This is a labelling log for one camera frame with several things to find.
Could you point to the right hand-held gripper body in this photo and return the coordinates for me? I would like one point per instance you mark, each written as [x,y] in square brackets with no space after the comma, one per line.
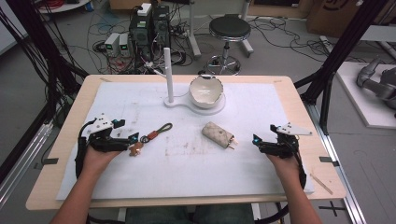
[285,144]

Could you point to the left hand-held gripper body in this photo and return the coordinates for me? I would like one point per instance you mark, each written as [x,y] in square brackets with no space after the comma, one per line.
[101,141]

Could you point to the person's left hand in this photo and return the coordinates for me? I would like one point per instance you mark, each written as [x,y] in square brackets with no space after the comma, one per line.
[97,159]

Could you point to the person's right hand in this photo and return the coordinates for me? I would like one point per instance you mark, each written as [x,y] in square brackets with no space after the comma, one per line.
[284,168]

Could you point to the light wooden table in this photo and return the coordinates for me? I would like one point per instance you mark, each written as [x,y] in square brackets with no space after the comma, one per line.
[68,130]

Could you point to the beige zip pouch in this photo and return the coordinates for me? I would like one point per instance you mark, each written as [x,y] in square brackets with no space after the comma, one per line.
[217,134]

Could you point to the black tape strip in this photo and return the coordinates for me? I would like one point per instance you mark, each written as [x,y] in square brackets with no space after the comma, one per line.
[328,160]
[50,161]

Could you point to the thin wooden stick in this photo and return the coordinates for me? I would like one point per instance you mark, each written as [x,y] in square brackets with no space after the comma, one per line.
[321,184]

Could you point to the white stand with pole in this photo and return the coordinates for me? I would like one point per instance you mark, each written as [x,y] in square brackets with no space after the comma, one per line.
[168,77]

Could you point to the white table mat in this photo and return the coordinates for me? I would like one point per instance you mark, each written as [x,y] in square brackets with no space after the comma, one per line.
[193,174]

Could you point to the white eggshell-shaped bowl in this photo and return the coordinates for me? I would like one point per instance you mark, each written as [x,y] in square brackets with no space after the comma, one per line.
[205,91]

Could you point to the grey power supply unit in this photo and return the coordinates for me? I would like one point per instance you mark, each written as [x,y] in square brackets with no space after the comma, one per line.
[124,44]
[112,43]

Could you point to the white floor board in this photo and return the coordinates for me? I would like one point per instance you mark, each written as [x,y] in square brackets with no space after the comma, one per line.
[367,109]

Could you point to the black computer tower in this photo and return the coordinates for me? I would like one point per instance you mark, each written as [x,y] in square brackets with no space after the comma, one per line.
[140,34]
[161,26]

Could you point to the white desk leg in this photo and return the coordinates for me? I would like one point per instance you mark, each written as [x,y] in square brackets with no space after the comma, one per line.
[193,34]
[246,37]

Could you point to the black round stool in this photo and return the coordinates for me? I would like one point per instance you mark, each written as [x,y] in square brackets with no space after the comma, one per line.
[229,28]

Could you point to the white box device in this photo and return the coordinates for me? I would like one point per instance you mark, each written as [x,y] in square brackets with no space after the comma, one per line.
[144,9]

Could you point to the cardboard box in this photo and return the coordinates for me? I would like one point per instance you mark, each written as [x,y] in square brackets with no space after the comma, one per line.
[336,15]

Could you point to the aluminium rail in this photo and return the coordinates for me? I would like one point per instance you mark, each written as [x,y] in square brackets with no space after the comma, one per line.
[339,174]
[21,161]

